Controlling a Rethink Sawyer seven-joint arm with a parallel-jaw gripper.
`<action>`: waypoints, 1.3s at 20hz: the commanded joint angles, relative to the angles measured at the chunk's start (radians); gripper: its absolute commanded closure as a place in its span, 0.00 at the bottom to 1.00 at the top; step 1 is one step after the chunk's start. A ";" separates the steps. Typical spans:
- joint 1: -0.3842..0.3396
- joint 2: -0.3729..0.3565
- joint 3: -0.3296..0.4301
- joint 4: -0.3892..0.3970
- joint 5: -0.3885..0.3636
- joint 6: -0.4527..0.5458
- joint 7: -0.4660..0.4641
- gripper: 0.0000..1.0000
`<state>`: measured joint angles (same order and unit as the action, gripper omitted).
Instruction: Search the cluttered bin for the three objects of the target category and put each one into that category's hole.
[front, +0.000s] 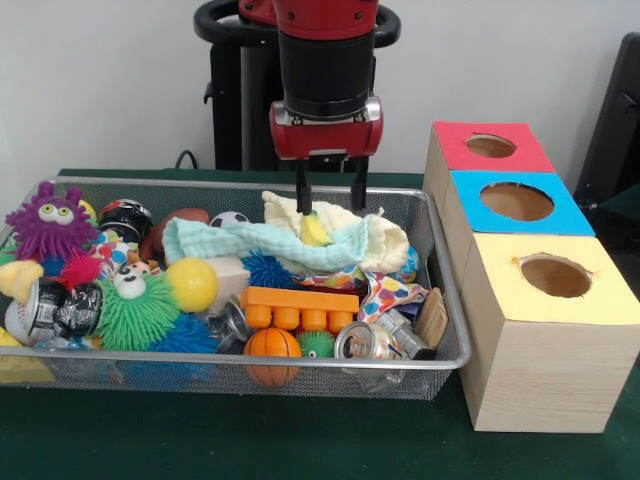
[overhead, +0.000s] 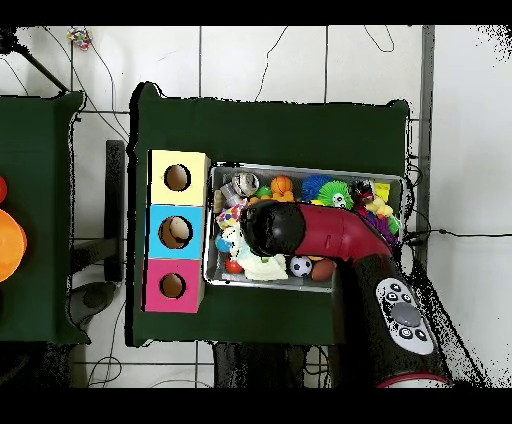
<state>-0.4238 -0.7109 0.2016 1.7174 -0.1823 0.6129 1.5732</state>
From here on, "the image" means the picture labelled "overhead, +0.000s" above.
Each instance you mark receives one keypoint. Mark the purple spiky monster toy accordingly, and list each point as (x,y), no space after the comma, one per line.
(384,226)

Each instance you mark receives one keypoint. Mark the blue spiky ball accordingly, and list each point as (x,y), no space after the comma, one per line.
(314,186)

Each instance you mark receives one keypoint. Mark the small soccer ball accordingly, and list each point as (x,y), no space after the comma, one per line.
(300,266)

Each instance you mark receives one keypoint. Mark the shallow clear bin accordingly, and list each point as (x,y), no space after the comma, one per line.
(210,264)

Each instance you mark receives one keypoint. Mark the small orange basketball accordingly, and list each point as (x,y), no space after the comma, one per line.
(281,187)

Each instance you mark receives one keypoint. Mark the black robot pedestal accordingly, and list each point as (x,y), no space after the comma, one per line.
(256,368)

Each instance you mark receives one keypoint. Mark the wooden box with three holes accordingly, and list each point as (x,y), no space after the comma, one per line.
(174,210)

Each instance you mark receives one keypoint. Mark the orange bowl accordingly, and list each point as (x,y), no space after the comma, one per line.
(10,244)

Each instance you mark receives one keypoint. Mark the dark green table cloth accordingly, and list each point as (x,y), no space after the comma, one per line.
(272,128)

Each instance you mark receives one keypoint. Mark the green covered side table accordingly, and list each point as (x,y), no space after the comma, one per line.
(40,160)

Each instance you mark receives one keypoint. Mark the green spiky ball with eyes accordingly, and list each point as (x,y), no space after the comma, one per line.
(334,194)

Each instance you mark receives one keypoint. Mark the small colourful toy on floor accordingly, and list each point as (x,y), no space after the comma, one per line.
(78,36)

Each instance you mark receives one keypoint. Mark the crushed silver can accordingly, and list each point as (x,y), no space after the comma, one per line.
(244,183)

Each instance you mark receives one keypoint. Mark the small brown football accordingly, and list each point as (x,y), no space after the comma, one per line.
(322,270)

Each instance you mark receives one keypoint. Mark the colourful patterned cloth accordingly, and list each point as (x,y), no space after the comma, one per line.
(230,216)

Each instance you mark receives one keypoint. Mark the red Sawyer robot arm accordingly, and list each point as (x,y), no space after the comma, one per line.
(344,236)

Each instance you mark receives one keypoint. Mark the cream yellow cloth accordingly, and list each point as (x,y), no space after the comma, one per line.
(260,267)

